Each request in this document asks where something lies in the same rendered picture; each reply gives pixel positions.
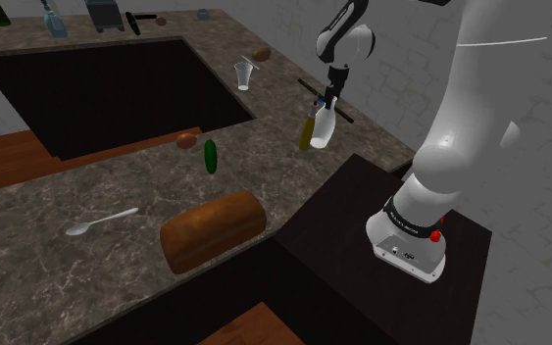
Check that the long black rod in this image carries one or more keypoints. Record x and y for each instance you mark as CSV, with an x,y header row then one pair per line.
x,y
345,116

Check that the small grey blue cup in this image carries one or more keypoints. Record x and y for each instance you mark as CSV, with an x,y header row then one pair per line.
x,y
203,15

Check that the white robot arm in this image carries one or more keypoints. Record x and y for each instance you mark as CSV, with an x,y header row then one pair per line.
x,y
476,124

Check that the dark robot stand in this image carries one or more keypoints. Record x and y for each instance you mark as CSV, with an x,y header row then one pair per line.
x,y
352,267

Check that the brown bread loaf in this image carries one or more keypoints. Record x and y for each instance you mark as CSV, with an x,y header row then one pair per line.
x,y
211,231

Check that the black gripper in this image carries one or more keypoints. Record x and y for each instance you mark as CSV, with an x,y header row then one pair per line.
x,y
338,78

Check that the white spoon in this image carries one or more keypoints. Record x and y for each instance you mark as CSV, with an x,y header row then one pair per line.
x,y
77,229

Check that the blue spray bottle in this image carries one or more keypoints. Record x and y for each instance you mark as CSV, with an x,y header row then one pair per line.
x,y
55,24

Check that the green cucumber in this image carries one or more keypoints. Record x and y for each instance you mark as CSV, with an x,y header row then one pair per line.
x,y
210,156

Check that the small brown round thing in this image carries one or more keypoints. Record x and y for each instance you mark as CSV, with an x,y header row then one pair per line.
x,y
160,21

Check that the clear drinking glass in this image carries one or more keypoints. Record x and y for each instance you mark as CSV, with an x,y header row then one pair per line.
x,y
243,76

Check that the white bottle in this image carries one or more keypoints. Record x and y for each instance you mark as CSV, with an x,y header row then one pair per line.
x,y
323,126

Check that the dark grey appliance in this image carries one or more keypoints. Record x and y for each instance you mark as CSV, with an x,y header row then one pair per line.
x,y
104,14

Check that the thin black bar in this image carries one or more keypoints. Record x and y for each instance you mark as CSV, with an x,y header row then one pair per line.
x,y
147,16

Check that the olive yellow spray bottle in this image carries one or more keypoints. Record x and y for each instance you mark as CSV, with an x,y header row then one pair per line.
x,y
307,133

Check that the black oblong tool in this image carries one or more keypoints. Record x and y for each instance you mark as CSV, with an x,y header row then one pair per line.
x,y
132,24

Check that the thin white stick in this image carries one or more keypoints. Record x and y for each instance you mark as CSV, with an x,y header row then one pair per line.
x,y
249,61

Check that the brown potato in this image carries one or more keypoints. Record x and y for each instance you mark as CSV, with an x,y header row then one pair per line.
x,y
261,54
186,141

